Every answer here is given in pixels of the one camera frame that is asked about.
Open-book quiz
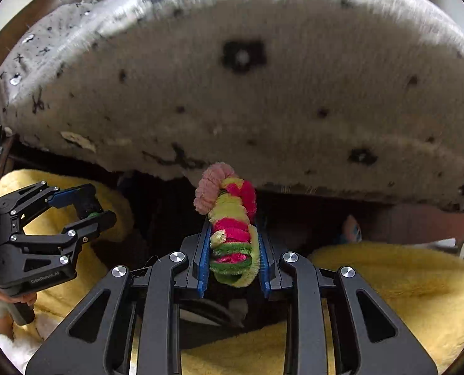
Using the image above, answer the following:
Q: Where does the white fluffy cloth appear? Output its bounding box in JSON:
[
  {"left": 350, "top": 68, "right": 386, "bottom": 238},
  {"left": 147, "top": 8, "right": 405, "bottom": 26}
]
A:
[{"left": 0, "top": 312, "right": 57, "bottom": 375}]

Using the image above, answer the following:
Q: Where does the person's left hand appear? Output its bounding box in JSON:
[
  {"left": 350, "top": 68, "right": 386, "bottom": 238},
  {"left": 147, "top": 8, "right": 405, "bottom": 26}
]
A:
[{"left": 0, "top": 285, "right": 38, "bottom": 309}]

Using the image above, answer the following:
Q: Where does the colourful chenille stem bundle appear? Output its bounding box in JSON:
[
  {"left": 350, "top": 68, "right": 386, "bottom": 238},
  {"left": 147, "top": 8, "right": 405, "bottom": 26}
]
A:
[{"left": 194, "top": 163, "right": 261, "bottom": 289}]

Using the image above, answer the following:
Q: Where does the blue slipper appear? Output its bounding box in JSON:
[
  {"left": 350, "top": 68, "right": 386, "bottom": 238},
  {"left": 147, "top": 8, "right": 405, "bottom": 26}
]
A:
[{"left": 341, "top": 215, "right": 363, "bottom": 245}]

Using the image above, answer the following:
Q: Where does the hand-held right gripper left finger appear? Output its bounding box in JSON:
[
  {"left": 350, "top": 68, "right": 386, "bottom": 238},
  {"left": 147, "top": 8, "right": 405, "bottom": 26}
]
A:
[{"left": 26, "top": 219, "right": 214, "bottom": 375}]

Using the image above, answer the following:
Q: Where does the grey shaggy rug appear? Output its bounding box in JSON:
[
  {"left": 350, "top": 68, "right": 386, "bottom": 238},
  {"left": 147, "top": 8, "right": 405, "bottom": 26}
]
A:
[{"left": 0, "top": 0, "right": 464, "bottom": 212}]

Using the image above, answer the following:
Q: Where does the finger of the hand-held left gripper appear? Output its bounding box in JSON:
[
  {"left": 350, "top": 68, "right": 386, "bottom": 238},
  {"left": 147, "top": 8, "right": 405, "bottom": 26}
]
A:
[
  {"left": 8, "top": 210, "right": 117, "bottom": 262},
  {"left": 0, "top": 182, "right": 104, "bottom": 220}
]

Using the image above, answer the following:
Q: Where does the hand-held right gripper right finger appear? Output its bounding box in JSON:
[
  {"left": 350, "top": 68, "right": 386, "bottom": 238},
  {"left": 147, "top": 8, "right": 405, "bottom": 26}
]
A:
[{"left": 255, "top": 219, "right": 439, "bottom": 375}]

